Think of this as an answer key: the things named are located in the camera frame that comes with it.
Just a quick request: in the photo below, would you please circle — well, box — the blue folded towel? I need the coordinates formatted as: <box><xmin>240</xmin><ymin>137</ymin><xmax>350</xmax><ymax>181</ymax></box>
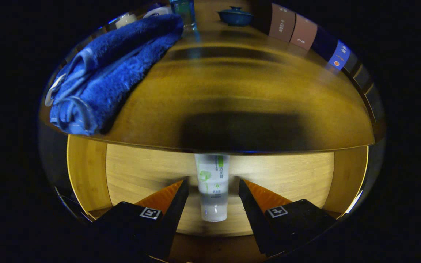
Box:
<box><xmin>45</xmin><ymin>14</ymin><xmax>185</xmax><ymax>136</ymax></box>

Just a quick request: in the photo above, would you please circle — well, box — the white pump bottle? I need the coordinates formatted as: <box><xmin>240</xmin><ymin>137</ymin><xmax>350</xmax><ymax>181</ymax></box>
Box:
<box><xmin>115</xmin><ymin>12</ymin><xmax>138</xmax><ymax>30</ymax></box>

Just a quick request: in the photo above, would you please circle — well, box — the reddish brown book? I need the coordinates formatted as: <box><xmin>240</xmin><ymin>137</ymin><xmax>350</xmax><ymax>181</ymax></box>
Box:
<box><xmin>290</xmin><ymin>14</ymin><xmax>318</xmax><ymax>51</ymax></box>

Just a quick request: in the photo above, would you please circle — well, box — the blue book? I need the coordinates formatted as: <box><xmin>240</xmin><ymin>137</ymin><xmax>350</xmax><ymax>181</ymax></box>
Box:
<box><xmin>311</xmin><ymin>27</ymin><xmax>352</xmax><ymax>71</ymax></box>

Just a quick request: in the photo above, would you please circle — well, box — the blue lidded teacup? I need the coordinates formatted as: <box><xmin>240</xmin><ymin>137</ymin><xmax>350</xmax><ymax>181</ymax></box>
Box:
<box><xmin>217</xmin><ymin>6</ymin><xmax>255</xmax><ymax>27</ymax></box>

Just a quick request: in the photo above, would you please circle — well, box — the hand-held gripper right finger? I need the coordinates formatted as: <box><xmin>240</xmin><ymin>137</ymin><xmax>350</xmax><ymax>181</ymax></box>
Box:
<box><xmin>238</xmin><ymin>179</ymin><xmax>337</xmax><ymax>258</ymax></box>

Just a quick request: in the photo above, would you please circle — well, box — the tall teal bottle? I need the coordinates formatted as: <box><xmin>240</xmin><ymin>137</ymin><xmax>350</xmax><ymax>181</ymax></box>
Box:
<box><xmin>169</xmin><ymin>0</ymin><xmax>198</xmax><ymax>33</ymax></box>

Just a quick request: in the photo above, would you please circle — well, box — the wooden drawer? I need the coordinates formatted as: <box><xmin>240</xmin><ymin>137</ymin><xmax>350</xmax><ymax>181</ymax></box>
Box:
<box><xmin>66</xmin><ymin>134</ymin><xmax>370</xmax><ymax>263</ymax></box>

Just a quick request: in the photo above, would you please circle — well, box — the white bottle with blue cap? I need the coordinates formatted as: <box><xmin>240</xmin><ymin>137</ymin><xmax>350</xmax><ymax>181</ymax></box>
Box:
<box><xmin>143</xmin><ymin>3</ymin><xmax>172</xmax><ymax>19</ymax></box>

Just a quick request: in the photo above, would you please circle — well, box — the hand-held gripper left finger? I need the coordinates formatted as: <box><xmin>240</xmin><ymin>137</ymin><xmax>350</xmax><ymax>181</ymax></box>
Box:
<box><xmin>86</xmin><ymin>179</ymin><xmax>190</xmax><ymax>260</ymax></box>

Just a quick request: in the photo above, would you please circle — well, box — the white tube with green print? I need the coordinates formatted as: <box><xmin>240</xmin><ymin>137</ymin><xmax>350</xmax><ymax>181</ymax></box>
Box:
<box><xmin>194</xmin><ymin>153</ymin><xmax>230</xmax><ymax>222</ymax></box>

